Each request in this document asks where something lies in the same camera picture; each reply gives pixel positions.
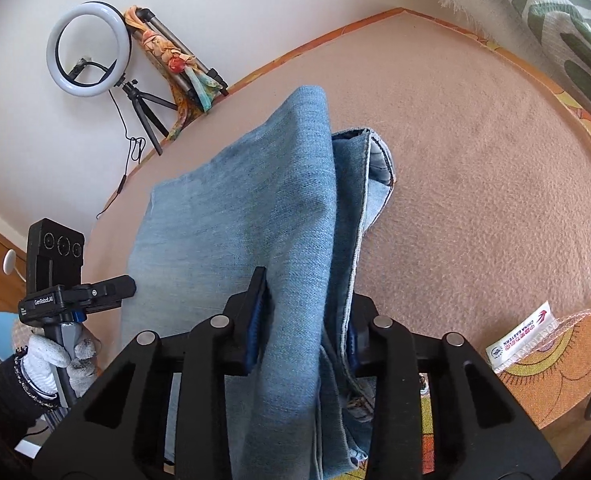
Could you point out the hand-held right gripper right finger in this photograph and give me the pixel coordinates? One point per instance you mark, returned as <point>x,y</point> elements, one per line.
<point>353,345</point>

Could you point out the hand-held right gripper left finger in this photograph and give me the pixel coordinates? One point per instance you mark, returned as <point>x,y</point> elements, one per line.
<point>256,310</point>

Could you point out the light blue denim pants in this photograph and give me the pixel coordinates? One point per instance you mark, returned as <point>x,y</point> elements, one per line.
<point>255,210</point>

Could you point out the person's left forearm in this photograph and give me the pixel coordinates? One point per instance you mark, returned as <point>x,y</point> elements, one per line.
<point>0,400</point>

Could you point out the person's left hand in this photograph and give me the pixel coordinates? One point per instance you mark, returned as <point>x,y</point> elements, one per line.
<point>42,352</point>

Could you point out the beige blanket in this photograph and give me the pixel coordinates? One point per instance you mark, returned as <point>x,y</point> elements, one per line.
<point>475,185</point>

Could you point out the orange floral bed cover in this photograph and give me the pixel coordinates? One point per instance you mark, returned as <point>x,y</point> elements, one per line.
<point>550,390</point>

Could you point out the small black tripod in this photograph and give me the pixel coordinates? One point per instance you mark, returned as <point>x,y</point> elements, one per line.
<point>143,112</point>

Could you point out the folded tripod with colourful scarf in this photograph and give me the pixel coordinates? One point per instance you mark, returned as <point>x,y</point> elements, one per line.
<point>175,67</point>

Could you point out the grey folded tripod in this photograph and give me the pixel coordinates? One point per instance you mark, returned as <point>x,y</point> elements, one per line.
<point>175,40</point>

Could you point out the green striped white cloth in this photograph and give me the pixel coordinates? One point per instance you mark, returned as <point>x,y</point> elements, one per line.
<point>550,5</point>

